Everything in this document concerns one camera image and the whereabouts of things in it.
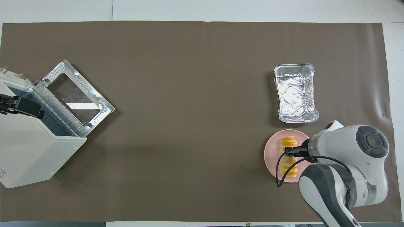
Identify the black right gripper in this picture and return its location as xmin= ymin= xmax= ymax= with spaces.
xmin=284 ymin=145 xmax=312 ymax=158

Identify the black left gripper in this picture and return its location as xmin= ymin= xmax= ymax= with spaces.
xmin=0 ymin=94 xmax=45 ymax=119

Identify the sliced yellow bread loaf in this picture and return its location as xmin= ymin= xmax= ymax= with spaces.
xmin=278 ymin=136 xmax=299 ymax=179

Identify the aluminium foil tray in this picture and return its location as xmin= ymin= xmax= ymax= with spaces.
xmin=273 ymin=63 xmax=319 ymax=124

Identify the metal oven rack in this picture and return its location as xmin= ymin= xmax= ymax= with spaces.
xmin=19 ymin=80 xmax=92 ymax=137

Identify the white toaster oven body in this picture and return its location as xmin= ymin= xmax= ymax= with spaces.
xmin=0 ymin=67 xmax=87 ymax=189

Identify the glass oven door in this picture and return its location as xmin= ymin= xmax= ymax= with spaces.
xmin=43 ymin=59 xmax=115 ymax=138

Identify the pink round plate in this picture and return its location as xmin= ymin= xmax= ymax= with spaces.
xmin=264 ymin=129 xmax=317 ymax=183

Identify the brown table mat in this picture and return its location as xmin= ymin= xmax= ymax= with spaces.
xmin=0 ymin=21 xmax=403 ymax=222

